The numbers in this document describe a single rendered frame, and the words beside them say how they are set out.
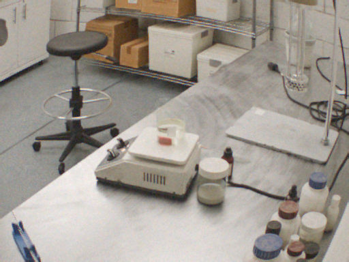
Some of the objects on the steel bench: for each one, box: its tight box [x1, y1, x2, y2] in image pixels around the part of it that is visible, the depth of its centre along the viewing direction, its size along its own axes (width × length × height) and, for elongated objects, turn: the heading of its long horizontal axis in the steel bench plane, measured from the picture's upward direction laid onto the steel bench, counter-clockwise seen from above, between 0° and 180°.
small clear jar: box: [297, 212, 327, 245], centre depth 88 cm, size 6×6×7 cm
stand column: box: [320, 0, 340, 146], centre depth 111 cm, size 3×3×70 cm
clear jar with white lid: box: [196, 158, 229, 205], centre depth 104 cm, size 6×6×8 cm
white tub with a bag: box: [284, 14, 316, 68], centre depth 185 cm, size 14×14×21 cm
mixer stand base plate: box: [225, 106, 339, 164], centre depth 132 cm, size 30×20×1 cm, turn 56°
